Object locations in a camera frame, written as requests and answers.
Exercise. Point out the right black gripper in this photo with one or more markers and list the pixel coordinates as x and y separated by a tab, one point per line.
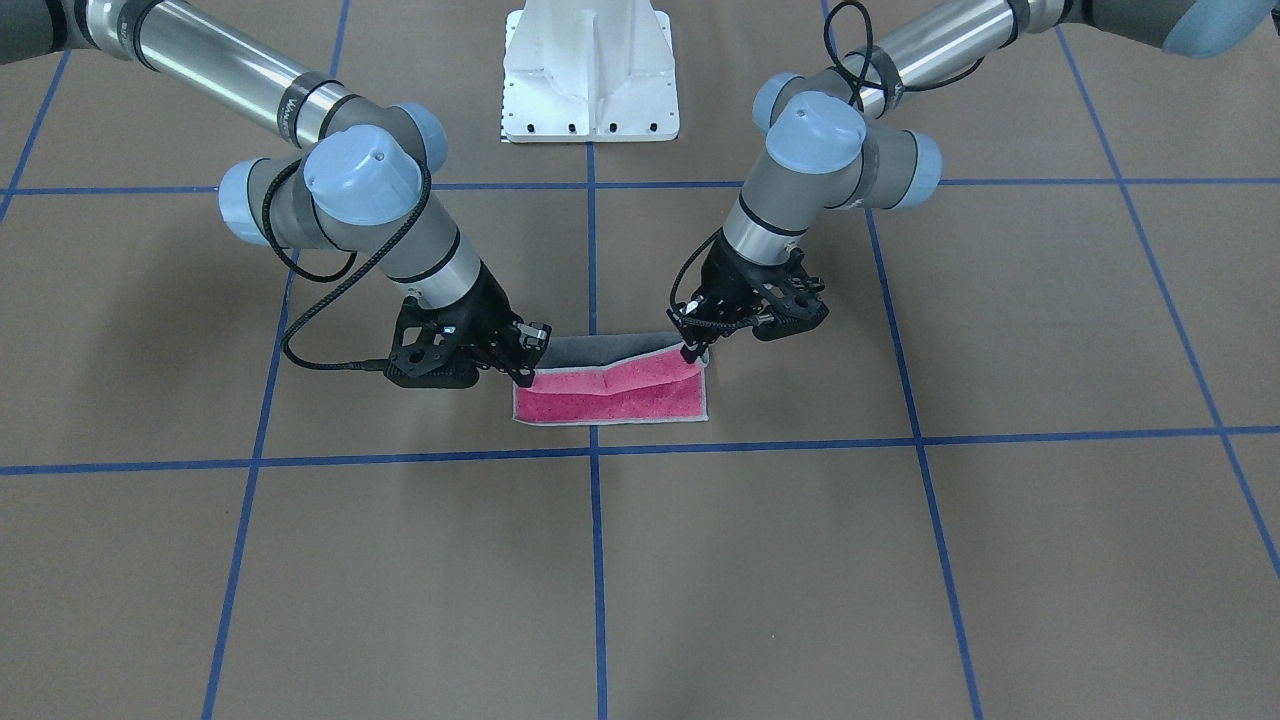
489	307

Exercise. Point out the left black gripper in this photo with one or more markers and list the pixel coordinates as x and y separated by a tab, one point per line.
729	277

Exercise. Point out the pink towel with grey edge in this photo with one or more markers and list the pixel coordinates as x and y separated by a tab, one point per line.
614	379

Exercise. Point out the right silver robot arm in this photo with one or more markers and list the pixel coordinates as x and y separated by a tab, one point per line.
358	196

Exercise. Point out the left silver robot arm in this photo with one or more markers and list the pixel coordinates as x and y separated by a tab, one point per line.
826	146

